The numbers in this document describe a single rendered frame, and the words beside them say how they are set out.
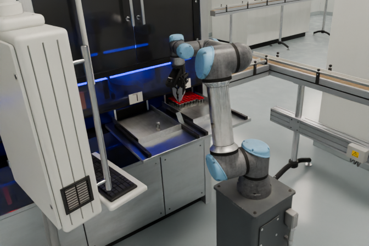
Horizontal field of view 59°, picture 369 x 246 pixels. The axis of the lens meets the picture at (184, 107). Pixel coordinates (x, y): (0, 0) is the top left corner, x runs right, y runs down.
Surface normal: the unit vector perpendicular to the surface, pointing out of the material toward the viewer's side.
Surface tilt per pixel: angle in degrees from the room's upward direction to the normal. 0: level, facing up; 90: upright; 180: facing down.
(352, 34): 90
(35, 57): 90
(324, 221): 0
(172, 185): 90
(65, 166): 90
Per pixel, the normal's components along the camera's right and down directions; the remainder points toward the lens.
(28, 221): 0.56, 0.32
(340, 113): -0.83, 0.27
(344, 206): -0.05, -0.91
